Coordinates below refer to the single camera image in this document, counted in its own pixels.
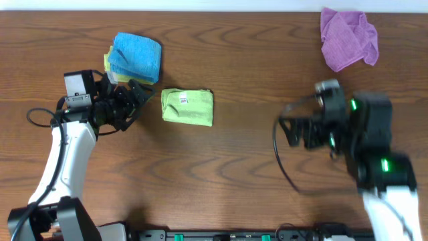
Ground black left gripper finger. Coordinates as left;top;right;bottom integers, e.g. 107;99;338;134
115;109;141;131
128;80;156;104

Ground light green microfiber cloth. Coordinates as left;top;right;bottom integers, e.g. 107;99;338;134
161;88;214;127

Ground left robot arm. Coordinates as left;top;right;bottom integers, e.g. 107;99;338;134
7;70;155;240

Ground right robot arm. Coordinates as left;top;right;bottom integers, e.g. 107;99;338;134
274;92;423;240

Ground folded yellow-green cloth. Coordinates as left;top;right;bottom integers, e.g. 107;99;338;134
104;46;154;85

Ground folded blue cloth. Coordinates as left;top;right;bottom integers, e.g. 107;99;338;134
108;32;162;84

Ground crumpled purple cloth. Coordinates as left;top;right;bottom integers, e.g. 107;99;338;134
320;7;379;72

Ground left black cable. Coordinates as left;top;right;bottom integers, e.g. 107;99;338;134
9;96;121;241

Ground black cable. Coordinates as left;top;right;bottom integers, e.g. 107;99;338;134
9;96;121;241
272;93;415;241

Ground right black cable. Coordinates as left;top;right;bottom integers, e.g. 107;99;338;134
272;93;415;241

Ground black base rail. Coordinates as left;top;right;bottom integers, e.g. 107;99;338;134
128;223;375;241

